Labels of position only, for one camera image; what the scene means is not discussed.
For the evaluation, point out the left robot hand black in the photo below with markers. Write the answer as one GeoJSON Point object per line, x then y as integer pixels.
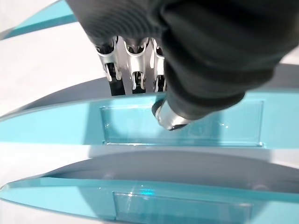
{"type": "Point", "coordinates": [210, 46]}

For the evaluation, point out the white drawer teal front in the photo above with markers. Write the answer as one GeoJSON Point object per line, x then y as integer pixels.
{"type": "Point", "coordinates": [58, 198]}
{"type": "Point", "coordinates": [51, 22]}
{"type": "Point", "coordinates": [70, 126]}

